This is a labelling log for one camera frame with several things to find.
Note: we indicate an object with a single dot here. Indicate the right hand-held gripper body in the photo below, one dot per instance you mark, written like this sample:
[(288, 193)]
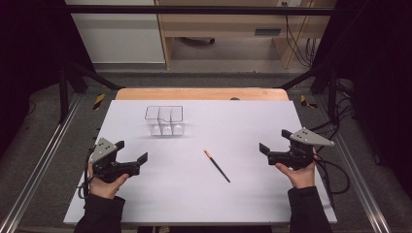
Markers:
[(302, 155)]

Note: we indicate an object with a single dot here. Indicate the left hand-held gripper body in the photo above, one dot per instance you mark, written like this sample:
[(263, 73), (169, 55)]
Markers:
[(103, 152)]

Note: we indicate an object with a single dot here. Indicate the clear plastic compartment box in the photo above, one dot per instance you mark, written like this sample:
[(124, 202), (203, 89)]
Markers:
[(165, 124)]

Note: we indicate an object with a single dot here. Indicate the black pencil with orange end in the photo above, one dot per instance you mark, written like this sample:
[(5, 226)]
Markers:
[(217, 166)]

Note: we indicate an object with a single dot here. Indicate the person's right hand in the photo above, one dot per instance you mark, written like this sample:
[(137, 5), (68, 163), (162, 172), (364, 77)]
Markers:
[(302, 178)]

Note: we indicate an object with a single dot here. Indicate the person's left hand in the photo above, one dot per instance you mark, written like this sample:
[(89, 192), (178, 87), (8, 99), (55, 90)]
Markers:
[(103, 189)]

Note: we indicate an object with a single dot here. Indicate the yellow black striped tape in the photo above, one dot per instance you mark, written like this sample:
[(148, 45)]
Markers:
[(98, 101), (306, 102)]

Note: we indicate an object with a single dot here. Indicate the white table cover board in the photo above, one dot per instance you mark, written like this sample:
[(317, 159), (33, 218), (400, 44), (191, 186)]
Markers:
[(200, 200)]

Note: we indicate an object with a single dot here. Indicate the black curtain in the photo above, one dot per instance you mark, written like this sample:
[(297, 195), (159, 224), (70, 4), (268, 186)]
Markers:
[(375, 81), (29, 58)]

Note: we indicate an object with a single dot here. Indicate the white cabinet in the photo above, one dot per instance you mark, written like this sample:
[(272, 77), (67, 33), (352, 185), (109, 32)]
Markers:
[(120, 39)]

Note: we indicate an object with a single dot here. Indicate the wooden desk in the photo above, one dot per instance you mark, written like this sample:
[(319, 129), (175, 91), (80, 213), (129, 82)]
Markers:
[(220, 24)]

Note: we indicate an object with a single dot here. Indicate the aluminium floor rail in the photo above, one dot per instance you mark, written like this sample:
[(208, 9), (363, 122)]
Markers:
[(42, 161), (359, 181)]

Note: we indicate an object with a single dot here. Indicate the black frame strut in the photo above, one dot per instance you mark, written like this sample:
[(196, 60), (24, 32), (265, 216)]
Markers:
[(94, 76), (311, 76)]

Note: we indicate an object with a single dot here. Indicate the black frame crossbar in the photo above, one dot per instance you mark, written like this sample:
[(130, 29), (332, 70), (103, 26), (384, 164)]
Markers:
[(194, 10)]

